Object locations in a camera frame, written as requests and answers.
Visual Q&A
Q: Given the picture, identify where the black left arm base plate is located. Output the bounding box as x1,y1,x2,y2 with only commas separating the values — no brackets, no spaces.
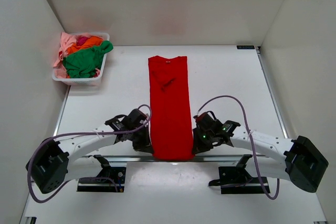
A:
77,155,127,193

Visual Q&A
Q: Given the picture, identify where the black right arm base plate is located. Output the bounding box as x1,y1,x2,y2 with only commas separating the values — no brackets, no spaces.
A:
208,154,264,195

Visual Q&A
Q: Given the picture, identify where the white plastic laundry basket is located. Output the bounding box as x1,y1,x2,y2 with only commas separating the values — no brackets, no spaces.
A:
52,32,113,86

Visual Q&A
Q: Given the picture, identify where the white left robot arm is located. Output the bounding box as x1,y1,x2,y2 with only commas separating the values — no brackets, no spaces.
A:
26,108,153,194

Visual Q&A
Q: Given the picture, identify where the green t-shirt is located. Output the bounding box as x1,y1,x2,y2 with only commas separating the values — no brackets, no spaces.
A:
62,40,113,79

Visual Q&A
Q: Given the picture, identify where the magenta t-shirt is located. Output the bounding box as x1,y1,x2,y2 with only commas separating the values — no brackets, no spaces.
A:
76,35,91,46

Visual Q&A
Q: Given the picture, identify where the small black table label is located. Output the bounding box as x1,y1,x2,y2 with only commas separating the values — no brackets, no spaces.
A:
237,45,255,50

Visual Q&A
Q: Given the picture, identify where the red t-shirt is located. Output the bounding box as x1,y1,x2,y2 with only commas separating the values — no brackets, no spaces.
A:
148,56,194,161

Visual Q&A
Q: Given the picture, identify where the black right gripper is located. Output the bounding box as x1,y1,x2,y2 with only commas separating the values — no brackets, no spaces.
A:
192,127,215,154

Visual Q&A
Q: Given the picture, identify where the orange t-shirt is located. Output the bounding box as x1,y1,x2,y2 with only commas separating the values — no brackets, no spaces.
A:
67,36,103,54

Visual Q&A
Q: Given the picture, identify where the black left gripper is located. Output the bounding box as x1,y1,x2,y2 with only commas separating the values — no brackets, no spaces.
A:
129,123,154,153

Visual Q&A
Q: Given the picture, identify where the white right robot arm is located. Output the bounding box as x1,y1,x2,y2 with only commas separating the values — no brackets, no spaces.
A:
193,111,329,193

